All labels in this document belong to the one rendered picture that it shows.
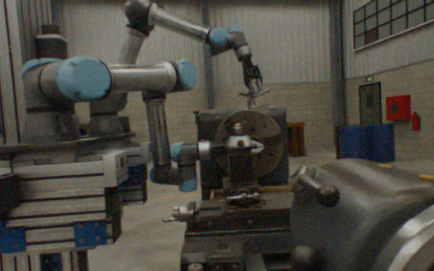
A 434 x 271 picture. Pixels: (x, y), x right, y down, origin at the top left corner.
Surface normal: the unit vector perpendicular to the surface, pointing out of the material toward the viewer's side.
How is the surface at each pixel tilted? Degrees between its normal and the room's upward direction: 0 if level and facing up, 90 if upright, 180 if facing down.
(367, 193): 31
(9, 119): 90
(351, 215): 52
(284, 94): 90
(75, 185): 90
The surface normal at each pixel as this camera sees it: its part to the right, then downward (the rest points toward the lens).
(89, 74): 0.76, 0.00
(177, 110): 0.18, 0.04
